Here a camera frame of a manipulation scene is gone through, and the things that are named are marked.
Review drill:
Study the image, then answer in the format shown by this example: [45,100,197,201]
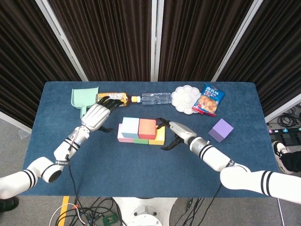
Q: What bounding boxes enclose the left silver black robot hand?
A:
[80,95,123,133]

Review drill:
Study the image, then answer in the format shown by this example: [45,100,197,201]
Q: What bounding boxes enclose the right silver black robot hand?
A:
[155,117,198,151]

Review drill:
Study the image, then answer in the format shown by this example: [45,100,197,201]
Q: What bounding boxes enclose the yellow foam cube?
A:
[148,128,166,145]

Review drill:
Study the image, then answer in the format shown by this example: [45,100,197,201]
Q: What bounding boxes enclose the red foam cube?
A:
[138,118,158,140]

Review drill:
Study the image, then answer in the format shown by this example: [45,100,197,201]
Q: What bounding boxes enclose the light blue foam cube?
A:
[121,117,141,139]

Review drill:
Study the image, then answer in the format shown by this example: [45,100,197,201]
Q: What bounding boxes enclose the pink foam cube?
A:
[117,123,135,144]

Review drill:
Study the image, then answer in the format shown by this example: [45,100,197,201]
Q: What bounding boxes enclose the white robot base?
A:
[112,197,177,226]

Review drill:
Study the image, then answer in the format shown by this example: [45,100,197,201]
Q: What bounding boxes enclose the light green plastic dustpan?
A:
[71,86,100,118]

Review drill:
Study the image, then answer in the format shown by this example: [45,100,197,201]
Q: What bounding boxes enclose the tea bottle yellow label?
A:
[95,92,142,108]

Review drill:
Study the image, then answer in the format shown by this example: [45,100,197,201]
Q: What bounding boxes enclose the white flower-shaped paint palette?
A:
[171,84,203,115]

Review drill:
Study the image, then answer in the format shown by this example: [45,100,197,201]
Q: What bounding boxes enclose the purple foam cube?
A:
[208,118,234,144]

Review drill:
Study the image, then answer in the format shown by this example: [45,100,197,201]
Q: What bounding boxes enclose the blue red snack bag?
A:
[191,83,226,117]

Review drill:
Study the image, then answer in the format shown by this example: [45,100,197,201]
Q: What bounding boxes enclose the clear plastic water bottle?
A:
[140,92,172,105]

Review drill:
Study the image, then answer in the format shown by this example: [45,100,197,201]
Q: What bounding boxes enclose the blue tablecloth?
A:
[20,81,283,198]

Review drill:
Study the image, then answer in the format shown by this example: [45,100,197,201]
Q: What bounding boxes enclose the dark pleated partition screen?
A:
[35,0,158,82]
[0,0,89,132]
[211,0,301,123]
[156,0,264,82]

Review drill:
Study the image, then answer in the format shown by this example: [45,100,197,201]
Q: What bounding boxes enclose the yellow floor tape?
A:
[57,196,71,226]

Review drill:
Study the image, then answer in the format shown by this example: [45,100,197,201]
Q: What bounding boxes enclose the white black sneaker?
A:
[272,140,294,175]

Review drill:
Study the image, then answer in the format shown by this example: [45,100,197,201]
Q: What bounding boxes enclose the power strip with lit switches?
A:
[268,128,301,135]

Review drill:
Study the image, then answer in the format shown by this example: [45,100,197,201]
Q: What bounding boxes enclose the green circuit board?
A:
[103,215,117,226]

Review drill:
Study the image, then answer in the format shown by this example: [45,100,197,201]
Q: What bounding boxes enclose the black foot pedal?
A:
[278,133,301,148]

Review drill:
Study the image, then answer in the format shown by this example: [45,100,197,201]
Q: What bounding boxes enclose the person's black trouser leg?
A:
[281,150,301,174]

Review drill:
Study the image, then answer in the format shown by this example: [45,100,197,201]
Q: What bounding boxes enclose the black round floor object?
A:
[0,196,19,212]

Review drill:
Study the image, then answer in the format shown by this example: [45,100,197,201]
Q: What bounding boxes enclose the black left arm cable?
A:
[67,145,79,198]

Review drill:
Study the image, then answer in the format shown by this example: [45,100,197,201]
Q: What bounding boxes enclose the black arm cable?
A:
[67,145,79,198]
[206,183,223,226]

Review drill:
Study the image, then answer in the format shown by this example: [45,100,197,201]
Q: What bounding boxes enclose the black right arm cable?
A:
[206,183,223,226]

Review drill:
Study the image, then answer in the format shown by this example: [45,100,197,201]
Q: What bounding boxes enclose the black floor cable tangle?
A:
[47,197,127,226]

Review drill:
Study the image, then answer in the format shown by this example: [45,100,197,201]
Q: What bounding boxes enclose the white floor cable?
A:
[48,203,87,226]

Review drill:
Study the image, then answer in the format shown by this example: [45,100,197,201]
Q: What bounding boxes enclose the black coiled floor cables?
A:
[277,103,301,129]

